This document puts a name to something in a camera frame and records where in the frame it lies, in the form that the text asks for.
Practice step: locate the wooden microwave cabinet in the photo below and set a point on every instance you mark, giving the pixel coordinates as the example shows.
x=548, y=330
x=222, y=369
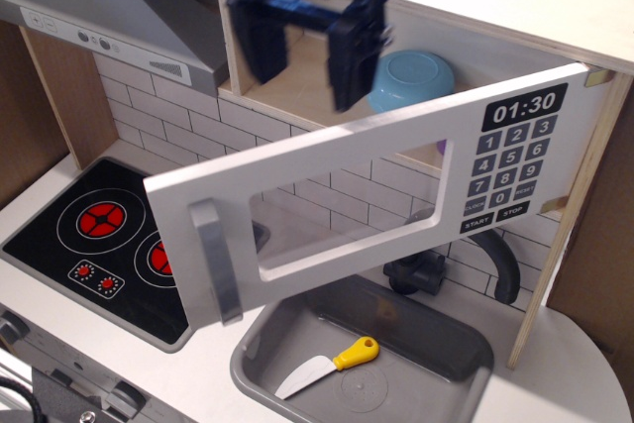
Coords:
x=595, y=36

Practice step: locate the grey toy sink basin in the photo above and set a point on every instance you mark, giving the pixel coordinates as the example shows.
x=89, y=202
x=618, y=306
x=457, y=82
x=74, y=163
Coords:
x=430, y=368

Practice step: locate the yellow handled toy knife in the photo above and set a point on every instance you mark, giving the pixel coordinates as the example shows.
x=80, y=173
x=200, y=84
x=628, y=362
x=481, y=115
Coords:
x=362, y=351

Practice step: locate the grey range hood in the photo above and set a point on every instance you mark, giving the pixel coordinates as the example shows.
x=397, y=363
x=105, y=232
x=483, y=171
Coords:
x=179, y=40

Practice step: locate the grey oven control panel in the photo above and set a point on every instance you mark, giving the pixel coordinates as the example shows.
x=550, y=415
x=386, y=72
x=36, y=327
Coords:
x=68, y=382

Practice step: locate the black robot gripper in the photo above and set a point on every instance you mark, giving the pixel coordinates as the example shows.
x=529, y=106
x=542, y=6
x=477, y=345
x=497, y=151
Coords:
x=356, y=31

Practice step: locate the white toy microwave door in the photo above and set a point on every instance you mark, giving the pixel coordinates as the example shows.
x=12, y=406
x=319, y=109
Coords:
x=261, y=225

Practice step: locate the light blue bowl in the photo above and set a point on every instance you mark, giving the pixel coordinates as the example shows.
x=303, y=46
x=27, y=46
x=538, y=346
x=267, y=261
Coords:
x=409, y=77

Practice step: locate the dark grey toy faucet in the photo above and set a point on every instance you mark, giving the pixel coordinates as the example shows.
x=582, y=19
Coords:
x=482, y=262

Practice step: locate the black toy stovetop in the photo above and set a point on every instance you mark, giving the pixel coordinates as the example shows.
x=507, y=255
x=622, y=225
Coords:
x=98, y=244

